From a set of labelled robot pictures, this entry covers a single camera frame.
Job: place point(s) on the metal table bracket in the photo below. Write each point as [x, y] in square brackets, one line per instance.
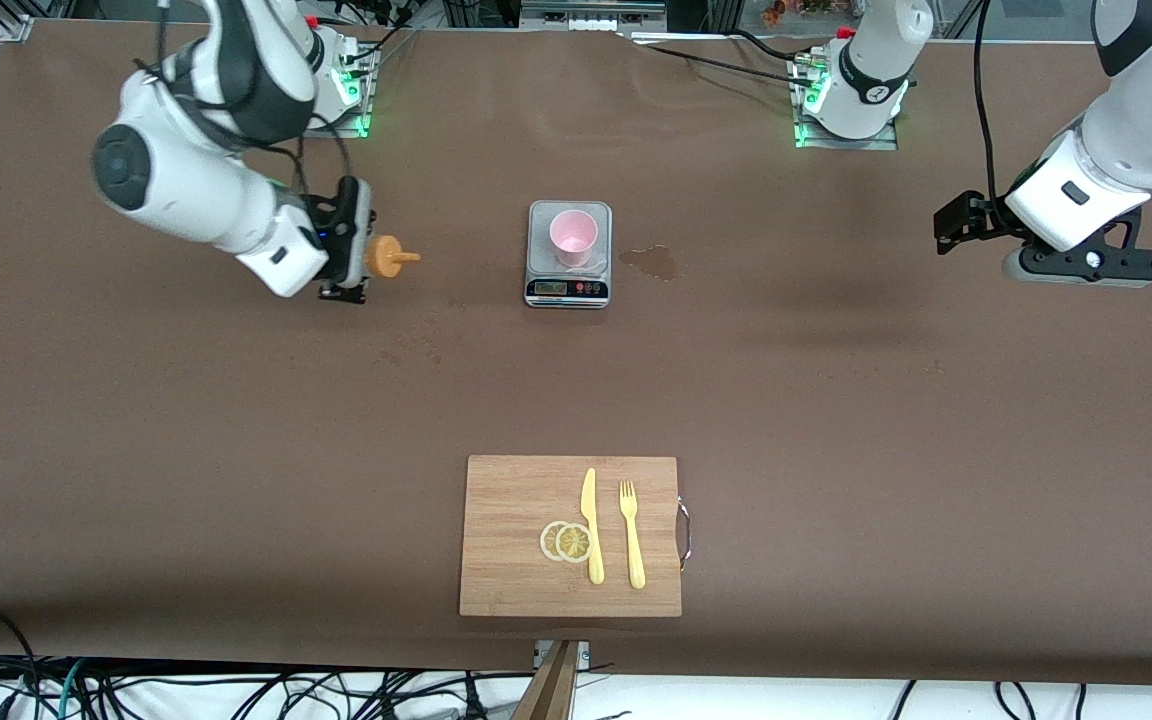
[584, 655]

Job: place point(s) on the brown liquid puddle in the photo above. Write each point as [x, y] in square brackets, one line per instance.
[651, 262]

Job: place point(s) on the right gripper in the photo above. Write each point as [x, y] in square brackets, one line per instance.
[333, 226]

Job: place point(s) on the lemon slice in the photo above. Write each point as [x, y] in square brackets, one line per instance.
[574, 543]
[546, 540]

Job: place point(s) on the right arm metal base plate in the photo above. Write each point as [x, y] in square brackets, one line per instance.
[351, 125]

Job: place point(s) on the small sauce droplets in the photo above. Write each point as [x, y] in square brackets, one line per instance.
[416, 345]

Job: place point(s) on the aluminium frame corner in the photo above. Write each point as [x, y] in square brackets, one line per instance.
[14, 28]

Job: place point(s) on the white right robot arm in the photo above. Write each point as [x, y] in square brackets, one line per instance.
[176, 180]

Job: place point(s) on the silver digital kitchen scale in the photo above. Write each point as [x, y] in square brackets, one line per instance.
[568, 290]

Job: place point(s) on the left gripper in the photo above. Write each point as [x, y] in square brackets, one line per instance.
[982, 219]

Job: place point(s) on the yellow plastic fork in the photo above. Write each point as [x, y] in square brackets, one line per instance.
[633, 540]

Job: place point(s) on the wooden cutting board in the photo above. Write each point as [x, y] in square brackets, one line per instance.
[516, 540]

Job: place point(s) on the wooden beam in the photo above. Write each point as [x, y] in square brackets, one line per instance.
[551, 690]

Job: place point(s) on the grey power strip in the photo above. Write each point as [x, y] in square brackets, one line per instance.
[591, 12]

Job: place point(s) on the yellow plastic knife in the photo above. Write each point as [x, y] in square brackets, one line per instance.
[592, 530]

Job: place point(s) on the translucent sauce bottle orange cap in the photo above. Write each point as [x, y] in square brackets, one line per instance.
[388, 258]

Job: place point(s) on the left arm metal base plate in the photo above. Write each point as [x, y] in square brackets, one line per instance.
[851, 143]

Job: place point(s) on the pink plastic cup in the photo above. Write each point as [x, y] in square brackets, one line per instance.
[573, 235]

